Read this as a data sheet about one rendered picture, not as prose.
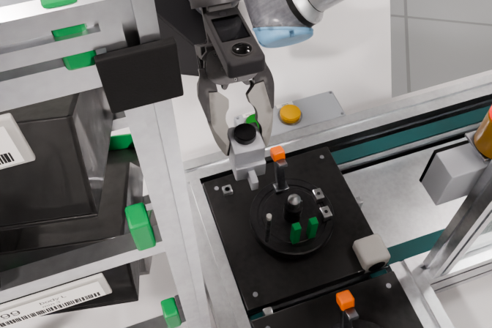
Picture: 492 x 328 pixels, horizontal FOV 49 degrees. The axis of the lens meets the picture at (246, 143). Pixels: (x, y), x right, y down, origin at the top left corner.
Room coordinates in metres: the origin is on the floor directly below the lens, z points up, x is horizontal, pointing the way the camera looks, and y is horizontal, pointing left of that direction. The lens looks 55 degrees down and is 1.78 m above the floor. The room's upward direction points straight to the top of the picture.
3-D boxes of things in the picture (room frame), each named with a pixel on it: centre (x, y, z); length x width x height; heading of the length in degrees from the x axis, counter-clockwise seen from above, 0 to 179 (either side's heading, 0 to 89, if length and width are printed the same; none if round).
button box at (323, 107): (0.65, -0.09, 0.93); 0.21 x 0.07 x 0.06; 109
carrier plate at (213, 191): (0.42, -0.08, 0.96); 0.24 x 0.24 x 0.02; 19
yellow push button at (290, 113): (0.65, -0.09, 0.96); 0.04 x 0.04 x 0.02
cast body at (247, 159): (0.42, 0.00, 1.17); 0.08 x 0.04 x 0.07; 16
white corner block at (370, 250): (0.35, -0.20, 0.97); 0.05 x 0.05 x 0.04; 19
